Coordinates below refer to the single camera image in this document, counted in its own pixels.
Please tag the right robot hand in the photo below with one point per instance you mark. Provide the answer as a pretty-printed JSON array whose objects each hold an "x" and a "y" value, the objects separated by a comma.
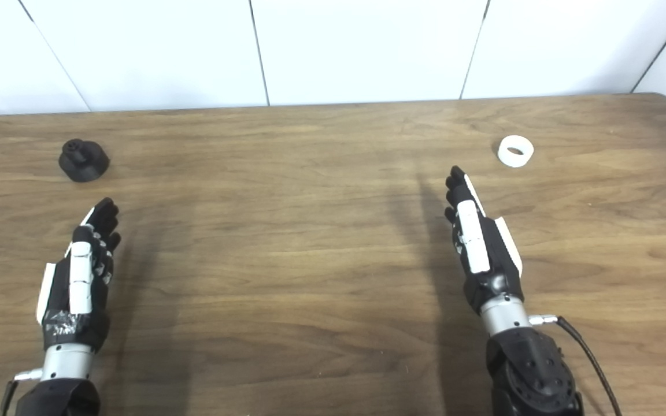
[{"x": 474, "y": 242}]

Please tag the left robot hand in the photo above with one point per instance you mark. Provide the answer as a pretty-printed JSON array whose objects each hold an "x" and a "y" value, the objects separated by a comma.
[{"x": 80, "y": 277}]

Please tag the round black part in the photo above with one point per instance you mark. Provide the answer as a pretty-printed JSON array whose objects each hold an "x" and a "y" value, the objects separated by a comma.
[{"x": 84, "y": 162}]

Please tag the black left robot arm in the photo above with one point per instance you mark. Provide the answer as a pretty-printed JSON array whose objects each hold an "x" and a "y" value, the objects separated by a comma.
[{"x": 61, "y": 387}]

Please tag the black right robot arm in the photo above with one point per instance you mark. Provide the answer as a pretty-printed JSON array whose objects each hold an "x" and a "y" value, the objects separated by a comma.
[{"x": 529, "y": 370}]

